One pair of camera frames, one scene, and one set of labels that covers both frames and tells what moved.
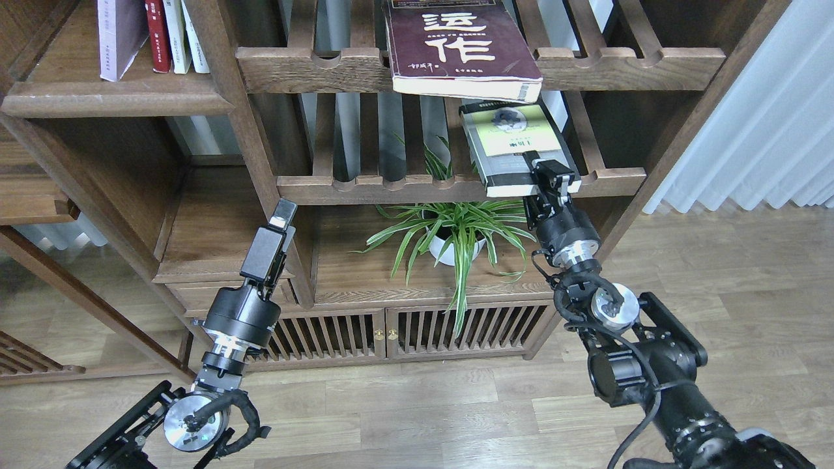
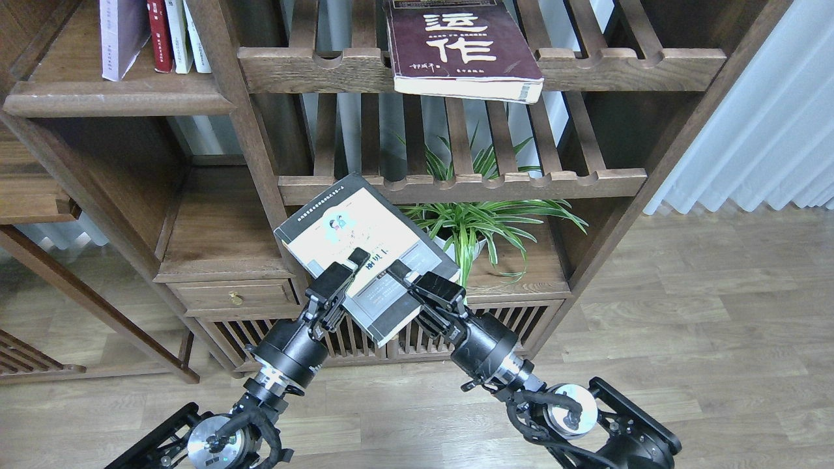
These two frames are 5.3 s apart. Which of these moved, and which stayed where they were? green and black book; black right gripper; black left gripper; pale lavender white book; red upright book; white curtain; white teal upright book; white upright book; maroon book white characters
Moved: green and black book; black left gripper; black right gripper
Stayed: pale lavender white book; white curtain; red upright book; white teal upright book; white upright book; maroon book white characters
